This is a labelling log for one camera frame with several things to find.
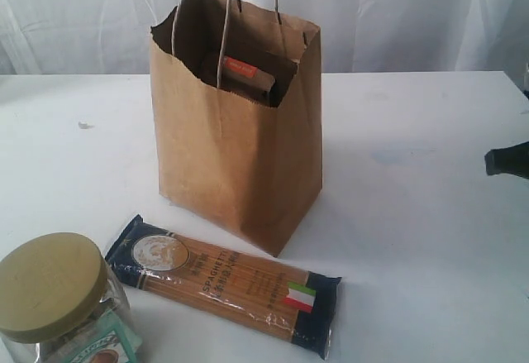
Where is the small white paper scrap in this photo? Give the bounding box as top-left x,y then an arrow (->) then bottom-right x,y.
78,122 -> 94,130

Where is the glass jar gold lid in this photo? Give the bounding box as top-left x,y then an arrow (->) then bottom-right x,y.
1,232 -> 142,362

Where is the spaghetti packet dark blue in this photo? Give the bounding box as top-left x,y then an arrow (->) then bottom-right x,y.
105,215 -> 341,359

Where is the brown kraft pouch orange label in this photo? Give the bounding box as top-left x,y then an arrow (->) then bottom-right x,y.
220,50 -> 298,107

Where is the brown paper bag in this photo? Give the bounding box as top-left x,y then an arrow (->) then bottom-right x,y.
150,0 -> 322,256

